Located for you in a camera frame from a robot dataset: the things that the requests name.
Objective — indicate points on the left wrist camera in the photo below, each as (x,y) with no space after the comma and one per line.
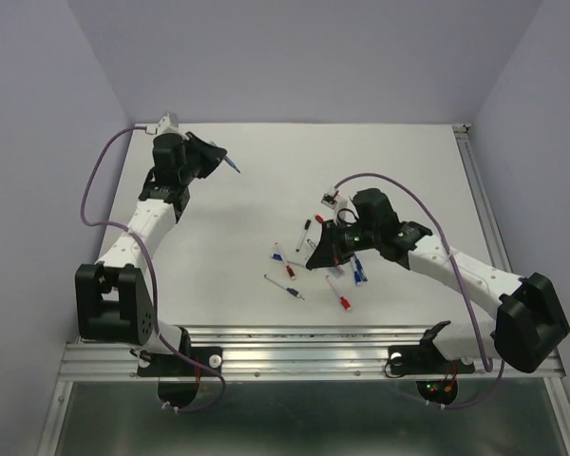
(168,123)

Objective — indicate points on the black cap marker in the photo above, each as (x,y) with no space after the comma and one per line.
(303,235)

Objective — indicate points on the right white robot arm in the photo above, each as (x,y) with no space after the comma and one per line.
(527,321)

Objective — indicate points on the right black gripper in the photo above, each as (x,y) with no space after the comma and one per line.
(329,251)

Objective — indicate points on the light blue pen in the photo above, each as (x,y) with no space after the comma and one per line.
(228,160)

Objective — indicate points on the black cap marker low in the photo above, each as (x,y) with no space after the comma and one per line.
(298,264)

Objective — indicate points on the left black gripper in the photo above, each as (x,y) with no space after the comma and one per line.
(210,154)

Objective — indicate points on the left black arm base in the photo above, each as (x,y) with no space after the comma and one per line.
(183,387)

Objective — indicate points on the aluminium rail frame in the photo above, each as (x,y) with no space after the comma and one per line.
(300,391)

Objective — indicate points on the blue pen far right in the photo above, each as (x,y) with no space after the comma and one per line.
(361,270)

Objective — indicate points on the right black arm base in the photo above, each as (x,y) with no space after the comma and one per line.
(442,387)

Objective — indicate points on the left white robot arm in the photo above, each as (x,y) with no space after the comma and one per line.
(117,296)

